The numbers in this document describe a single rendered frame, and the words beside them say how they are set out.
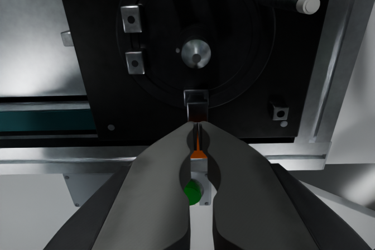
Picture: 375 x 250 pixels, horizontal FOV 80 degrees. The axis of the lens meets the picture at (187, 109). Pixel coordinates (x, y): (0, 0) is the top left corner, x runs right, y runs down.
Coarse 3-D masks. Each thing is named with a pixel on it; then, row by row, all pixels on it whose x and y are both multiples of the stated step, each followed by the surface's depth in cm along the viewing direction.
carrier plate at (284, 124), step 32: (64, 0) 20; (96, 0) 20; (320, 0) 20; (96, 32) 22; (288, 32) 21; (320, 32) 21; (96, 64) 23; (288, 64) 23; (96, 96) 25; (128, 96) 25; (256, 96) 24; (288, 96) 24; (96, 128) 27; (128, 128) 27; (160, 128) 26; (224, 128) 26; (256, 128) 26; (288, 128) 26
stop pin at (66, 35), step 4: (64, 32) 22; (68, 32) 22; (64, 36) 22; (68, 36) 22; (64, 40) 22; (68, 40) 22; (72, 40) 22; (64, 44) 23; (68, 44) 22; (72, 44) 22
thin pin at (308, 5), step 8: (264, 0) 17; (272, 0) 15; (280, 0) 14; (288, 0) 13; (296, 0) 12; (304, 0) 11; (312, 0) 11; (280, 8) 14; (288, 8) 13; (296, 8) 12; (304, 8) 11; (312, 8) 11
